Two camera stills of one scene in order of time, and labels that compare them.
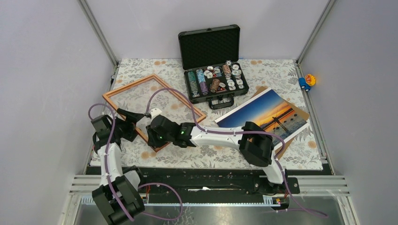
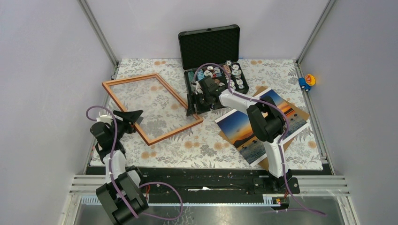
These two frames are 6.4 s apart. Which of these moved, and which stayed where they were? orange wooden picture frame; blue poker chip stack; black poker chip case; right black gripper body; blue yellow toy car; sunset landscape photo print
Moved: orange wooden picture frame; right black gripper body
Stayed: sunset landscape photo print; blue poker chip stack; black poker chip case; blue yellow toy car
